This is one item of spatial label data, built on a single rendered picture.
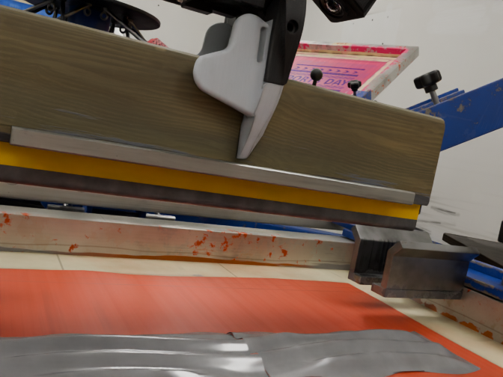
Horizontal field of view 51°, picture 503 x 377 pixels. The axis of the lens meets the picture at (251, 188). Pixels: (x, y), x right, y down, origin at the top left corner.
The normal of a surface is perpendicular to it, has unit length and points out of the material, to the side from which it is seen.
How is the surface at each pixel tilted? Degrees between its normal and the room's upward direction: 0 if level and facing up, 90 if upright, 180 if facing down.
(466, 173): 90
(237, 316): 0
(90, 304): 0
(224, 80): 85
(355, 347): 28
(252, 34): 85
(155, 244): 90
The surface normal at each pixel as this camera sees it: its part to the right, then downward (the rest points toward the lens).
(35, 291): 0.18, -0.98
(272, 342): 0.50, -0.73
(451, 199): -0.88, -0.11
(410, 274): 0.44, 0.16
